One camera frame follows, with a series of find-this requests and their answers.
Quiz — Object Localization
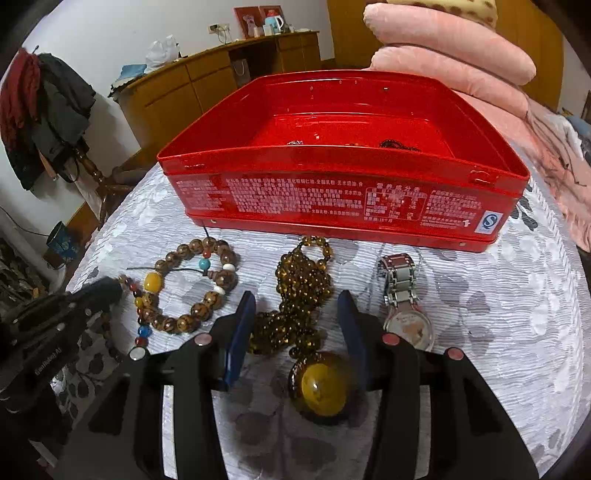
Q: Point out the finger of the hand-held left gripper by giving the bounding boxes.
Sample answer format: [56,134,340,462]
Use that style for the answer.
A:
[0,277,123,352]

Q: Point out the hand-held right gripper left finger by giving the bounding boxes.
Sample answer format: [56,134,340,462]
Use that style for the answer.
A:
[55,291,257,480]

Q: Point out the wooden sideboard desk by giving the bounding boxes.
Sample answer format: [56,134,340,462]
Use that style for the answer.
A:
[112,30,322,163]

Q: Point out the multicolour bead bracelet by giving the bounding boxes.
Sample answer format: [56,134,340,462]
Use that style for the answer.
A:
[99,273,156,363]

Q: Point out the red tin box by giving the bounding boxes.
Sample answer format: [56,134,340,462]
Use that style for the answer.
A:
[156,71,531,254]

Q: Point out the silver wristwatch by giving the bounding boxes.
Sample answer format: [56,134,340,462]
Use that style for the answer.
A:
[378,253,437,352]

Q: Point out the blue patterned can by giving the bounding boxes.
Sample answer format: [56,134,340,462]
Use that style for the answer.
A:
[47,220,87,269]

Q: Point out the blue cloth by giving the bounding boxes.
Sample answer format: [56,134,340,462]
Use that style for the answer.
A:
[110,64,149,96]

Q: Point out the amber bead pendant necklace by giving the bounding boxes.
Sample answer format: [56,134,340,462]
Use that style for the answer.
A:
[246,235,359,424]

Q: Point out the taupe cloth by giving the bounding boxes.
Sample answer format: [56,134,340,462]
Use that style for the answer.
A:
[529,99,585,188]

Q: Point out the brown wooden bead bracelet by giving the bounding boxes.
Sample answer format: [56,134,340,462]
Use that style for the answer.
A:
[147,236,241,334]

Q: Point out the red photo frames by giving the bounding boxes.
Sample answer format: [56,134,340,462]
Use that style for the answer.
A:
[233,5,283,38]

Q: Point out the white plastic bag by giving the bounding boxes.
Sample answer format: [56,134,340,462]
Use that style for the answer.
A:
[145,35,179,71]

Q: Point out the dark hanging jackets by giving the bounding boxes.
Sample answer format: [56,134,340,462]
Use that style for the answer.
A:
[8,52,98,193]

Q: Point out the yellow spotted blanket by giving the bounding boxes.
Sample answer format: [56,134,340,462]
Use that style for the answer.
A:
[385,0,500,29]

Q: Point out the red scarf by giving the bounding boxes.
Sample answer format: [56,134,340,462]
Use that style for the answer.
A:
[0,48,43,154]

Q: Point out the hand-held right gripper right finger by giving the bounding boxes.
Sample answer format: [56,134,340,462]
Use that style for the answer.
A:
[336,289,539,480]

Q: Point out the wooden coat rack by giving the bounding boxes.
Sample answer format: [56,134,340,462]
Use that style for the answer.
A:
[68,138,136,232]

